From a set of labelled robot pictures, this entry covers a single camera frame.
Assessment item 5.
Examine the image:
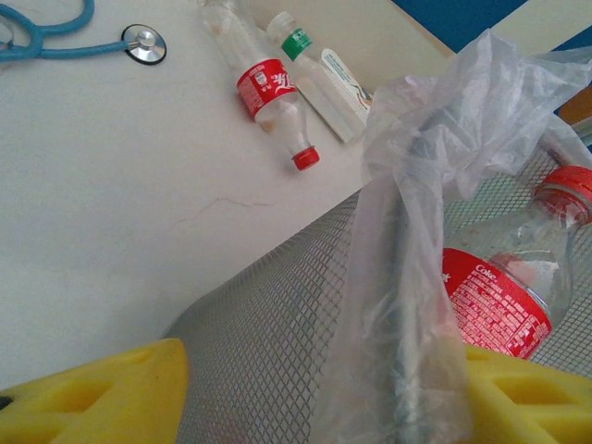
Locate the clear bottle green label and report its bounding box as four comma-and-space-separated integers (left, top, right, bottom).
265, 11, 357, 143

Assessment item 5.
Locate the clear bottle red label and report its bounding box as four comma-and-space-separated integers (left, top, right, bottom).
438, 165, 592, 362
199, 0, 321, 172

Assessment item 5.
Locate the white box blue print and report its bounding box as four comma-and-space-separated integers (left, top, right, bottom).
318, 46, 376, 140

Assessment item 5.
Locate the grey metal mesh bin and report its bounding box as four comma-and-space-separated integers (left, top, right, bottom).
164, 147, 592, 444

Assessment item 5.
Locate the blue stethoscope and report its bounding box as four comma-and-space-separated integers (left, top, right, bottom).
0, 0, 167, 67

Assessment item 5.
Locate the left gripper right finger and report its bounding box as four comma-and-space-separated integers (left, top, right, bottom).
463, 345, 592, 444

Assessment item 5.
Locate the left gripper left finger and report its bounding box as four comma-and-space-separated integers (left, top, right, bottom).
0, 338, 189, 444

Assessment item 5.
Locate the clear plastic bin liner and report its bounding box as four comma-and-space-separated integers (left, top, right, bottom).
314, 28, 592, 444

